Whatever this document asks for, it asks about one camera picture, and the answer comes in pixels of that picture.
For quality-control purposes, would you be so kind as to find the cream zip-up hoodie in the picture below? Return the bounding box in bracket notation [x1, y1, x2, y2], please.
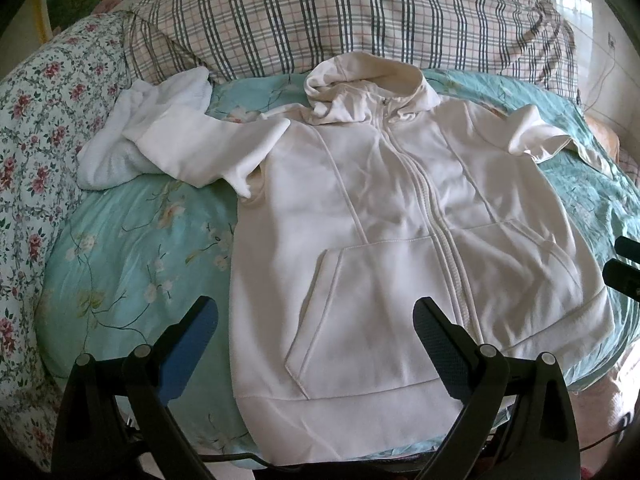
[136, 52, 613, 466]

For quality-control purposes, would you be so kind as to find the white folded towel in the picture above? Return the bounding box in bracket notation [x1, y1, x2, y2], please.
[77, 66, 213, 191]

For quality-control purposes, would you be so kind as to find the plaid checked pillow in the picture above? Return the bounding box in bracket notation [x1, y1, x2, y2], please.
[125, 0, 579, 101]

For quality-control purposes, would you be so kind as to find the pink floral quilt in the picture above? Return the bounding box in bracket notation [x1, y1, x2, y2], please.
[1, 12, 131, 471]

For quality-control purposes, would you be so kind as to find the teal floral bed sheet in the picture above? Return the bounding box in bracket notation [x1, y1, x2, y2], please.
[36, 70, 639, 455]

